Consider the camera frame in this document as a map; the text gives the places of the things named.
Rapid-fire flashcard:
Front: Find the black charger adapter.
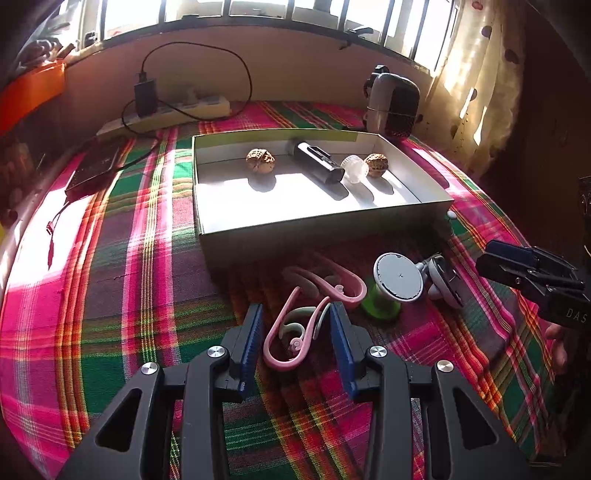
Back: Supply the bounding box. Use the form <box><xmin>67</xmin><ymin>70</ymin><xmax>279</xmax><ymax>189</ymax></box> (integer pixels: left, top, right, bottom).
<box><xmin>134</xmin><ymin>79</ymin><xmax>158</xmax><ymax>118</ymax></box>

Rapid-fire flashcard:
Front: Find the green white cardboard box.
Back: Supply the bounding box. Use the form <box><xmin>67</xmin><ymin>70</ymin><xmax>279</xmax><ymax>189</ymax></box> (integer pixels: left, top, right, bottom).
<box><xmin>191</xmin><ymin>128</ymin><xmax>455</xmax><ymax>268</ymax></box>

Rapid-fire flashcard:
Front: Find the pink green plaid blanket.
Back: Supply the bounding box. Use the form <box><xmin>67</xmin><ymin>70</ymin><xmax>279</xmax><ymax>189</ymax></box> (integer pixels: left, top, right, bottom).
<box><xmin>0</xmin><ymin>99</ymin><xmax>573</xmax><ymax>480</ymax></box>

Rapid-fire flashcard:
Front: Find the white ribbed plastic cap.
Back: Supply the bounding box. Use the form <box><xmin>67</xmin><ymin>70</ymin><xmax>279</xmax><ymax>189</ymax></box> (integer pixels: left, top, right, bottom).
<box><xmin>341</xmin><ymin>154</ymin><xmax>369</xmax><ymax>184</ymax></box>

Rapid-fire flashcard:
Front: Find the orange box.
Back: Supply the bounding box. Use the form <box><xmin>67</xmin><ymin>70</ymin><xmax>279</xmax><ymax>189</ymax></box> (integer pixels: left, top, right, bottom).
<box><xmin>0</xmin><ymin>62</ymin><xmax>66</xmax><ymax>134</ymax></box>

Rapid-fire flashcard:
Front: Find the black rectangular gadget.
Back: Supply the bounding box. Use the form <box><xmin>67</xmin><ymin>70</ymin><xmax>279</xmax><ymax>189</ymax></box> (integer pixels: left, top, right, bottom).
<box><xmin>288</xmin><ymin>141</ymin><xmax>345</xmax><ymax>185</ymax></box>

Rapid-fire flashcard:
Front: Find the cream dotted curtain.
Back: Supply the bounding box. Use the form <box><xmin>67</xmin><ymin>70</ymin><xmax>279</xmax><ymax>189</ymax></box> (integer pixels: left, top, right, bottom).
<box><xmin>434</xmin><ymin>0</ymin><xmax>527</xmax><ymax>176</ymax></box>

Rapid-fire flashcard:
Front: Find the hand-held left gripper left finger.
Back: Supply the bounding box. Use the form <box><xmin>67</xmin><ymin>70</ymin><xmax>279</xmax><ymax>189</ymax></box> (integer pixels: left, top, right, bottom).
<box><xmin>55</xmin><ymin>304</ymin><xmax>265</xmax><ymax>480</ymax></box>

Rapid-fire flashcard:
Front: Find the beige power strip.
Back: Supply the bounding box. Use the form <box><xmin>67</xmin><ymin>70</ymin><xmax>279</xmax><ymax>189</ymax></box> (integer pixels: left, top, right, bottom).
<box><xmin>97</xmin><ymin>95</ymin><xmax>232</xmax><ymax>137</ymax></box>

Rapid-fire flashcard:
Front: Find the brown walnut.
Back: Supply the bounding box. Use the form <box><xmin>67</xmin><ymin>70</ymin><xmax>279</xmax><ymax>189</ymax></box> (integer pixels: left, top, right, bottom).
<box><xmin>363</xmin><ymin>153</ymin><xmax>390</xmax><ymax>177</ymax></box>
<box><xmin>246</xmin><ymin>148</ymin><xmax>276</xmax><ymax>174</ymax></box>

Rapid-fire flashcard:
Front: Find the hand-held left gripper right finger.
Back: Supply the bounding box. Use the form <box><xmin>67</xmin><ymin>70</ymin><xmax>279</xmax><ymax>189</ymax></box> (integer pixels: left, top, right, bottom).
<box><xmin>329</xmin><ymin>302</ymin><xmax>527</xmax><ymax>480</ymax></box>

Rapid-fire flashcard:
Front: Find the pink plastic clip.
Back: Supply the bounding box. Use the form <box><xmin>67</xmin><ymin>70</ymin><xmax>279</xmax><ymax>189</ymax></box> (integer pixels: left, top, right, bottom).
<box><xmin>281</xmin><ymin>251</ymin><xmax>369</xmax><ymax>309</ymax></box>
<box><xmin>263</xmin><ymin>286</ymin><xmax>331</xmax><ymax>371</ymax></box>

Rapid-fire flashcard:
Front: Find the person's right hand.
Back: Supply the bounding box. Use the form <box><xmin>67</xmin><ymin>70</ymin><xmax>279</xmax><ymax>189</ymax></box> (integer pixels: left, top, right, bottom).
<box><xmin>545</xmin><ymin>320</ymin><xmax>572</xmax><ymax>377</ymax></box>

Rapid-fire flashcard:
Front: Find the dark framed window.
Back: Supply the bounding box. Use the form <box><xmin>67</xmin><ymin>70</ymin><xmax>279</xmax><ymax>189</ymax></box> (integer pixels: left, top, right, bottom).
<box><xmin>78</xmin><ymin>0</ymin><xmax>462</xmax><ymax>70</ymax></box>

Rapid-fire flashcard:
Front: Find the thin red cord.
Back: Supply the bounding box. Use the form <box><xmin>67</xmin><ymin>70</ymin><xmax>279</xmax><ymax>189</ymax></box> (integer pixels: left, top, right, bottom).
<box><xmin>46</xmin><ymin>205</ymin><xmax>75</xmax><ymax>271</ymax></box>

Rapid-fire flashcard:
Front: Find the round grey white case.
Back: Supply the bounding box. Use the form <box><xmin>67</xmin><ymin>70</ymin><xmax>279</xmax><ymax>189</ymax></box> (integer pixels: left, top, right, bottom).
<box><xmin>414</xmin><ymin>253</ymin><xmax>469</xmax><ymax>309</ymax></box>

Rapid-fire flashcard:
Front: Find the grey space heater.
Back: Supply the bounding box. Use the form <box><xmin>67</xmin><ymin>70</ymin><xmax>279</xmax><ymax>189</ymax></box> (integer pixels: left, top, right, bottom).
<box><xmin>362</xmin><ymin>65</ymin><xmax>422</xmax><ymax>139</ymax></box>

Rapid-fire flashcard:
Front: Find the black charger cable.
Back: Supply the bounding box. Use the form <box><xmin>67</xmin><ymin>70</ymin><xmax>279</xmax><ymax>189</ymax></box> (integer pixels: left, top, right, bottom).
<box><xmin>108</xmin><ymin>44</ymin><xmax>254</xmax><ymax>174</ymax></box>

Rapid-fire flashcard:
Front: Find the white spool with green base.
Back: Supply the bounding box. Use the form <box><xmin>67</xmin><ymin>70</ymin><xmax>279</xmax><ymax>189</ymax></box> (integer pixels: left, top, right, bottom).
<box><xmin>361</xmin><ymin>252</ymin><xmax>426</xmax><ymax>320</ymax></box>

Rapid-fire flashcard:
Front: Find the black flat device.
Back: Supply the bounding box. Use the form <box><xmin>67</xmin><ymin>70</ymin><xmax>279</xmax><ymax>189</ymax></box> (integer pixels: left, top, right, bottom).
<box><xmin>65</xmin><ymin>138</ymin><xmax>134</xmax><ymax>204</ymax></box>

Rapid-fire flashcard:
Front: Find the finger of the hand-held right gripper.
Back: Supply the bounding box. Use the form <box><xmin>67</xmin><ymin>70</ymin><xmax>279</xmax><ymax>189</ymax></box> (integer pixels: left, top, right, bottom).
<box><xmin>485</xmin><ymin>239</ymin><xmax>578</xmax><ymax>275</ymax></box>
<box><xmin>475</xmin><ymin>255</ymin><xmax>586</xmax><ymax>296</ymax></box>

